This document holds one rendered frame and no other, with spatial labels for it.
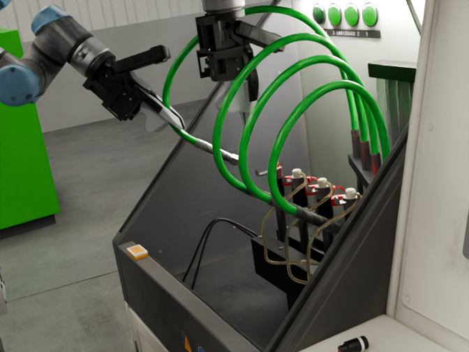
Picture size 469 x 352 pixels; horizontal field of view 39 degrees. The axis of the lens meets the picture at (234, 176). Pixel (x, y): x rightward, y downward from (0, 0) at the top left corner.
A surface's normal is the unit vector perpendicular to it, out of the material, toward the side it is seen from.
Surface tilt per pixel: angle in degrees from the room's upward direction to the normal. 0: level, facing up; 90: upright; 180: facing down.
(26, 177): 90
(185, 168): 90
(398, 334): 0
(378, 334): 0
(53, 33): 78
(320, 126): 90
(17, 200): 90
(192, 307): 0
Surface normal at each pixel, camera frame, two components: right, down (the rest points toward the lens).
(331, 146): -0.87, 0.26
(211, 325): -0.14, -0.94
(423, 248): -0.88, 0.03
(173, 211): 0.47, 0.21
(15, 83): 0.07, 0.30
